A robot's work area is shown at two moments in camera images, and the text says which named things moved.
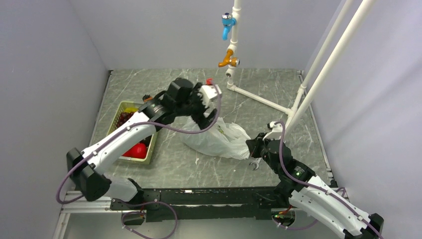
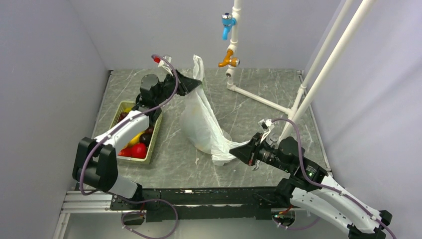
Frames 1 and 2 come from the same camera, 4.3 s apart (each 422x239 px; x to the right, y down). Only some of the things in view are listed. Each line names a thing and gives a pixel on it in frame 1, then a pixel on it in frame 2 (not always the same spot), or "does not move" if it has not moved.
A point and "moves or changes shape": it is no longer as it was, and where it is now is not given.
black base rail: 204,203 does not move
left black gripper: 203,121 -> 186,84
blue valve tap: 228,22 does not move
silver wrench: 257,162 does not move
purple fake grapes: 123,117 does not move
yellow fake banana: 131,109 -> 135,140
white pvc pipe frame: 305,95 does not move
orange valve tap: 228,60 does not move
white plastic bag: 227,141 moves or changes shape
